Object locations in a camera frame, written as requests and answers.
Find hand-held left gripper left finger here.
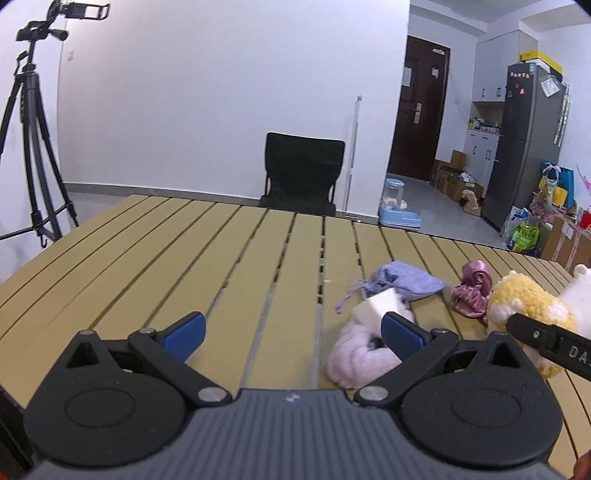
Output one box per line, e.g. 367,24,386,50
65,311,233,408

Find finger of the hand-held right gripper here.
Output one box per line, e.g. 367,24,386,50
505,313,561,360

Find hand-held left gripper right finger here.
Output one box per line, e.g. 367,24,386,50
353,311,525,409

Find white sponge block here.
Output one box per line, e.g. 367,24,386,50
352,287,408,340

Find yellow plush toy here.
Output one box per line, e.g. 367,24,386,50
487,271,580,380

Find pale pink towel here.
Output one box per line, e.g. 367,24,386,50
325,302,416,388

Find pink satin scrunchie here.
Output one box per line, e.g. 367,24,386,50
450,260,494,319

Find khaki folding table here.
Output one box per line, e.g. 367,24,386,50
0,194,591,480

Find taped cardboard box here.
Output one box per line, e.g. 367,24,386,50
540,215,591,273

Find green printed bag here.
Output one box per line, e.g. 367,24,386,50
508,219,541,252

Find blue pet water feeder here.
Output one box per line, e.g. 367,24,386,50
379,178,422,229

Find tan toy figure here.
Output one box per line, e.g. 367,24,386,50
462,188,483,217

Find colourful gift bags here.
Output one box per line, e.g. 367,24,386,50
538,161,578,210

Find open cardboard boxes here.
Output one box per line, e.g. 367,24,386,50
431,150,485,201

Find grey refrigerator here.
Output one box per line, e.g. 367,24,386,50
480,62,568,232

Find white base cabinet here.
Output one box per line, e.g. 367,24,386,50
463,129,502,188

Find white pole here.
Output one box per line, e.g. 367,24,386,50
344,95,363,217

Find black folding chair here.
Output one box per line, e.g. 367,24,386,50
259,132,346,217

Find dark brown door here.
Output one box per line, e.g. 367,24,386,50
387,36,451,183

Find yellow box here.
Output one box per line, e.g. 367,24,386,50
519,48,564,77

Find black tripod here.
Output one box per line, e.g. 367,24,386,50
0,14,81,250

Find lilac drawstring pouch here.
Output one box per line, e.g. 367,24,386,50
335,261,448,315

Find white wall cabinet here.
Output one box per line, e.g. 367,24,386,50
472,21,522,103

